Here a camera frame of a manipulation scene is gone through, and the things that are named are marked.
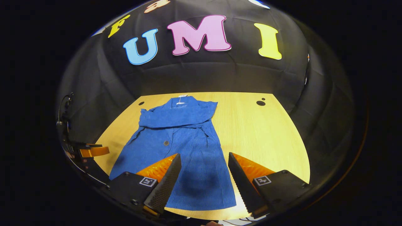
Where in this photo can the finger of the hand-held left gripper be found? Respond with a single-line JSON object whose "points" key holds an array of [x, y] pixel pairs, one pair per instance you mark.
{"points": [[94, 152]]}

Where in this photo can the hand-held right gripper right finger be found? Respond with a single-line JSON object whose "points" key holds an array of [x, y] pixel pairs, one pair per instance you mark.
{"points": [[243, 188]]}

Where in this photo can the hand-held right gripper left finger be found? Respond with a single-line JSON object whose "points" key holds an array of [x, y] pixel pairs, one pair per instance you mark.
{"points": [[166, 188]]}

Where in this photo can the blue knitted garment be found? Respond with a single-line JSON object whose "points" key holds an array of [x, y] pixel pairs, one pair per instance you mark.
{"points": [[188, 138]]}

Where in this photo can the black backdrop cloth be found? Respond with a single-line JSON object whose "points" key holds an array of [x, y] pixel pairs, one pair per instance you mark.
{"points": [[204, 72]]}

